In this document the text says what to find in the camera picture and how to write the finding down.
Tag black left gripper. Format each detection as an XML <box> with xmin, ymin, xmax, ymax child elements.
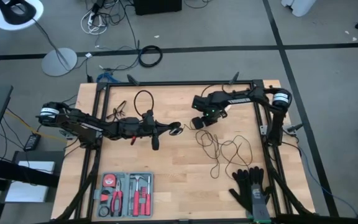
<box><xmin>140</xmin><ymin>109</ymin><xmax>175</xmax><ymax>151</ymax></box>

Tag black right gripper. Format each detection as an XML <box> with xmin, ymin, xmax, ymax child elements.
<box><xmin>191</xmin><ymin>95</ymin><xmax>228</xmax><ymax>131</ymax></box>

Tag black wire cable spool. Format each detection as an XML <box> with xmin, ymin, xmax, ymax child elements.
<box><xmin>168</xmin><ymin>121</ymin><xmax>183</xmax><ymax>137</ymax></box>

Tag thin black wire cord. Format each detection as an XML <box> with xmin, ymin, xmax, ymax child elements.
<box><xmin>181</xmin><ymin>123</ymin><xmax>254</xmax><ymax>180</ymax></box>

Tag grey tool kit case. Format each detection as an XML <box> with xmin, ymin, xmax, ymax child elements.
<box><xmin>93</xmin><ymin>172</ymin><xmax>155</xmax><ymax>220</ymax></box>

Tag black work glove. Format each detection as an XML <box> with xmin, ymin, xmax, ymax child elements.
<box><xmin>228</xmin><ymin>169</ymin><xmax>256</xmax><ymax>214</ymax></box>

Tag red tape measure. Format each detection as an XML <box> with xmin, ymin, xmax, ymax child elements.
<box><xmin>102</xmin><ymin>174</ymin><xmax>117</xmax><ymax>188</ymax></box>

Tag black glove grey cuff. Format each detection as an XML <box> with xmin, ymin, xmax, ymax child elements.
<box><xmin>247</xmin><ymin>166</ymin><xmax>275</xmax><ymax>224</ymax></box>

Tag black box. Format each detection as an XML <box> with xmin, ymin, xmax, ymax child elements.
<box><xmin>134</xmin><ymin>0</ymin><xmax>183</xmax><ymax>16</ymax></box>

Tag white floor lamp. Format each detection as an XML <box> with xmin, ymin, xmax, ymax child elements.
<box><xmin>0</xmin><ymin>0</ymin><xmax>78</xmax><ymax>77</ymax></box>

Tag white power strip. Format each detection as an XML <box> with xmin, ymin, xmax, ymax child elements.
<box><xmin>81</xmin><ymin>9</ymin><xmax>108</xmax><ymax>35</ymax></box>

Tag black power adapter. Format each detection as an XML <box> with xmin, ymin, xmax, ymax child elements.
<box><xmin>23</xmin><ymin>133</ymin><xmax>42</xmax><ymax>152</ymax></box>

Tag white trash bin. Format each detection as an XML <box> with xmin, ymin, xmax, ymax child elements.
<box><xmin>281</xmin><ymin>0</ymin><xmax>318</xmax><ymax>17</ymax></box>

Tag white flat box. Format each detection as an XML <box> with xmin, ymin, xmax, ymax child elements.
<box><xmin>4</xmin><ymin>160</ymin><xmax>56</xmax><ymax>203</ymax></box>

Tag black metal stand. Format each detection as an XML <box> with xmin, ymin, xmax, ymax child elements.
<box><xmin>0</xmin><ymin>151</ymin><xmax>67</xmax><ymax>224</ymax></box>

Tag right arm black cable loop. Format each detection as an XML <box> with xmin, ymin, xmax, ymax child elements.
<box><xmin>200</xmin><ymin>83</ymin><xmax>226</xmax><ymax>97</ymax></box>

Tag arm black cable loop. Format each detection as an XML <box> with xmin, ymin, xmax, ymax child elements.
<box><xmin>134</xmin><ymin>90</ymin><xmax>155</xmax><ymax>118</ymax></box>
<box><xmin>200</xmin><ymin>83</ymin><xmax>226</xmax><ymax>97</ymax></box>

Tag black clamp handle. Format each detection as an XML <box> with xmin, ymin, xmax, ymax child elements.
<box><xmin>126</xmin><ymin>73</ymin><xmax>140</xmax><ymax>86</ymax></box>
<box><xmin>228</xmin><ymin>72</ymin><xmax>241</xmax><ymax>85</ymax></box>

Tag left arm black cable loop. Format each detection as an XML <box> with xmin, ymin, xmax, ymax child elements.
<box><xmin>134</xmin><ymin>90</ymin><xmax>155</xmax><ymax>118</ymax></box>

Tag long red-handled screwdriver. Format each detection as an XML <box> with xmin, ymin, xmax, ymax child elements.
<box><xmin>145</xmin><ymin>175</ymin><xmax>152</xmax><ymax>217</ymax></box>

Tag red-handled pliers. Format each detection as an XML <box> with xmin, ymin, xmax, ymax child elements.
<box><xmin>110</xmin><ymin>179</ymin><xmax>124</xmax><ymax>218</ymax></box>

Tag red-handled hammer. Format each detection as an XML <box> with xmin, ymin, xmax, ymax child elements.
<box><xmin>129</xmin><ymin>174</ymin><xmax>145</xmax><ymax>217</ymax></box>

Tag blue cable bundle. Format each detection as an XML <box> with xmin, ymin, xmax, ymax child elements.
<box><xmin>96</xmin><ymin>72</ymin><xmax>121</xmax><ymax>83</ymax></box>

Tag coiled black floor cable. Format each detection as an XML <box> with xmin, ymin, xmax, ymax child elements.
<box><xmin>138</xmin><ymin>45</ymin><xmax>163</xmax><ymax>68</ymax></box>

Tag thin blue floor cable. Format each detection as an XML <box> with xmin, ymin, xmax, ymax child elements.
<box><xmin>296</xmin><ymin>146</ymin><xmax>358</xmax><ymax>216</ymax></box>

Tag yellow cable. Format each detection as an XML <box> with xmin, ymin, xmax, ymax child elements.
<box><xmin>4</xmin><ymin>108</ymin><xmax>68</xmax><ymax>144</ymax></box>

